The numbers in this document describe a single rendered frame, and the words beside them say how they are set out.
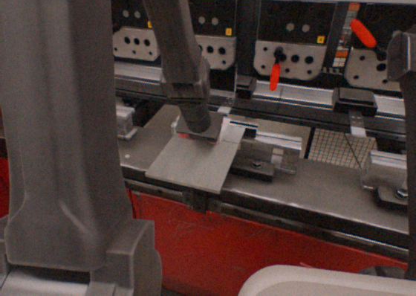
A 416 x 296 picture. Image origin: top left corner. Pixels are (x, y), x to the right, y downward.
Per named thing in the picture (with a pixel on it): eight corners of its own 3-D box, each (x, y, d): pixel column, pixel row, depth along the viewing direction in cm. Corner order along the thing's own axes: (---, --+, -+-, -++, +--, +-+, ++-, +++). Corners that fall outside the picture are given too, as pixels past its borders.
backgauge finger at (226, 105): (203, 116, 91) (203, 101, 88) (225, 82, 111) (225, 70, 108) (240, 122, 87) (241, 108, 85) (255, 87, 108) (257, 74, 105)
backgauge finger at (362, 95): (333, 137, 81) (338, 123, 78) (331, 97, 101) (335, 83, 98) (381, 146, 78) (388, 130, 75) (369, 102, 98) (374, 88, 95)
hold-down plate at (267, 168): (174, 161, 89) (173, 154, 88) (180, 151, 94) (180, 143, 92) (271, 183, 82) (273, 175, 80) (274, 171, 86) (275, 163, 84)
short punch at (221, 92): (199, 94, 82) (199, 62, 76) (201, 91, 83) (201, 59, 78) (233, 99, 79) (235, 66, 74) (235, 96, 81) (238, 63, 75)
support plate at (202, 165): (145, 176, 67) (144, 173, 67) (186, 120, 87) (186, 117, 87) (219, 194, 62) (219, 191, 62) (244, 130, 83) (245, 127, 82)
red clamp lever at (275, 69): (267, 91, 67) (273, 50, 61) (270, 85, 70) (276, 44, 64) (275, 93, 66) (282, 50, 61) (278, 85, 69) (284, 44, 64)
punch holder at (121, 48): (109, 55, 80) (96, -13, 71) (125, 46, 87) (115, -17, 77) (159, 62, 76) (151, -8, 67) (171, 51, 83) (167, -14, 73)
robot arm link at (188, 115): (172, 106, 56) (201, 107, 55) (177, 77, 59) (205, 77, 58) (180, 123, 62) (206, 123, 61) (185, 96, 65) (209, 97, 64)
